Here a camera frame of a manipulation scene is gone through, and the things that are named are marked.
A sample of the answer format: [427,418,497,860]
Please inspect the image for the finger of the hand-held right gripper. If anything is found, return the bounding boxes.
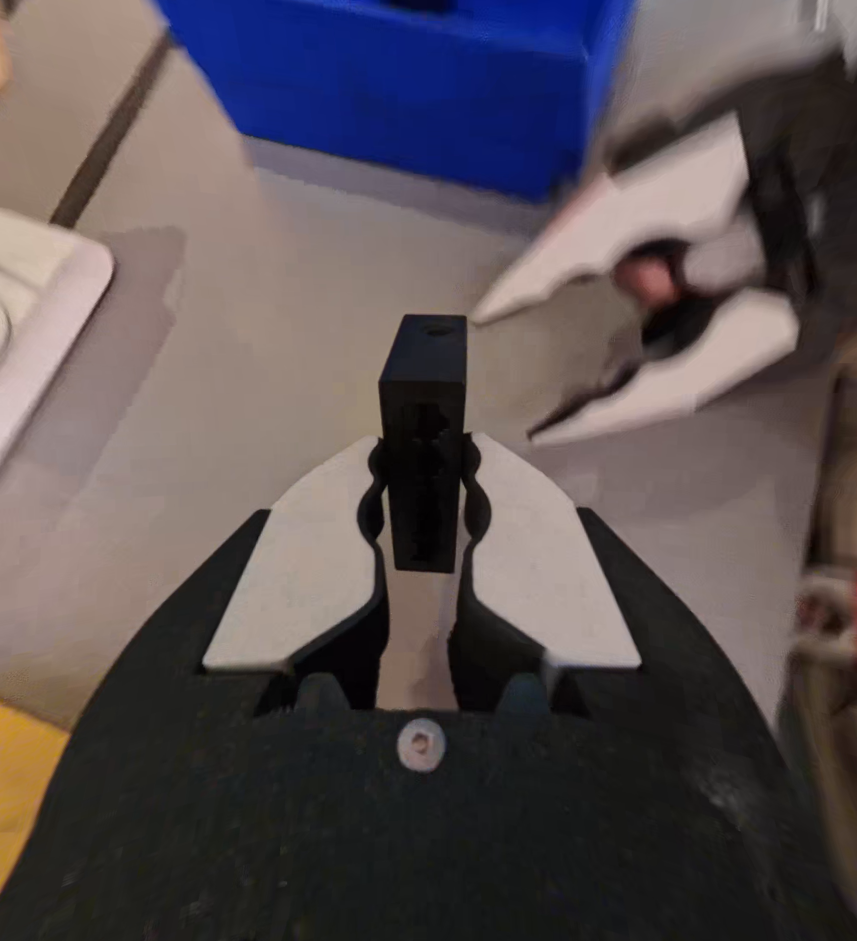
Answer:
[527,290,800,448]
[470,110,763,324]

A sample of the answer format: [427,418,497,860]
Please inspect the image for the white tray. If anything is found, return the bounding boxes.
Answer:
[0,200,115,510]

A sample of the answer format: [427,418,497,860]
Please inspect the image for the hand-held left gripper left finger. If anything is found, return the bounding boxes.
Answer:
[202,435,389,673]

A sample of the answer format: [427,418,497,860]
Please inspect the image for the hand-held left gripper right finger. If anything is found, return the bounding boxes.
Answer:
[458,431,642,671]

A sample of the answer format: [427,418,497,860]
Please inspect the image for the yellow plastic bin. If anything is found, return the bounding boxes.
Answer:
[0,684,71,929]

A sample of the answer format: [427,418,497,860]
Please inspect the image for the black ethernet switch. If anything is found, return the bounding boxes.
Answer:
[378,315,469,573]

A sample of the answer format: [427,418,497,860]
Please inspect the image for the person's right hand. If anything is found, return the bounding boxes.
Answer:
[614,246,683,310]

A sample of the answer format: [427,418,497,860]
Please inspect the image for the blue plastic bin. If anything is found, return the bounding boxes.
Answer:
[152,0,638,203]

